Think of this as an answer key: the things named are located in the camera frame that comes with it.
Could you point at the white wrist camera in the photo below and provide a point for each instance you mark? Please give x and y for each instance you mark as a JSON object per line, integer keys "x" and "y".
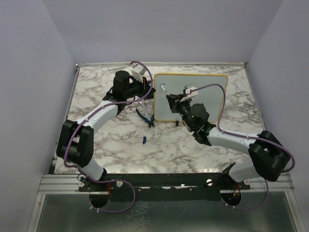
{"x": 137, "y": 72}
{"x": 189, "y": 92}

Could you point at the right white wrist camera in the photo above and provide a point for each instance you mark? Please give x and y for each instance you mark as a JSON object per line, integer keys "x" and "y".
{"x": 189, "y": 92}

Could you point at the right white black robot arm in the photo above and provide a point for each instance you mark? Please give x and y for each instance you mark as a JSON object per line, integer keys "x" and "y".
{"x": 267, "y": 156}

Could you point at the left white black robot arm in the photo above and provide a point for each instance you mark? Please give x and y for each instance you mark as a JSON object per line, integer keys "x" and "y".
{"x": 76, "y": 142}

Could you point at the blue whiteboard marker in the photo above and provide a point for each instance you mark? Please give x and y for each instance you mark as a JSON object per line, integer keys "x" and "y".
{"x": 164, "y": 89}

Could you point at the blue handled pliers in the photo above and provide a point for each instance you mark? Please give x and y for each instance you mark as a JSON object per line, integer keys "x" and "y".
{"x": 150, "y": 121}

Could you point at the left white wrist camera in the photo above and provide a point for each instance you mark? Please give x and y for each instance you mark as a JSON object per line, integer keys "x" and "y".
{"x": 137, "y": 72}

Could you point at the aluminium frame rail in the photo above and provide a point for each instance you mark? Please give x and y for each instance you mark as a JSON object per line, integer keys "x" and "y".
{"x": 58, "y": 184}

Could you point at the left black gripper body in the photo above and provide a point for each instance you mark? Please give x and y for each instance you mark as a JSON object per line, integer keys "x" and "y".
{"x": 137, "y": 88}

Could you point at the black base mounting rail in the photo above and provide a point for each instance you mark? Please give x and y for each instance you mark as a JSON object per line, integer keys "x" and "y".
{"x": 161, "y": 187}

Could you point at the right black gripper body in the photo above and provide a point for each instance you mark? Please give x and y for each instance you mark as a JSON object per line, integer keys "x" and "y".
{"x": 184, "y": 108}

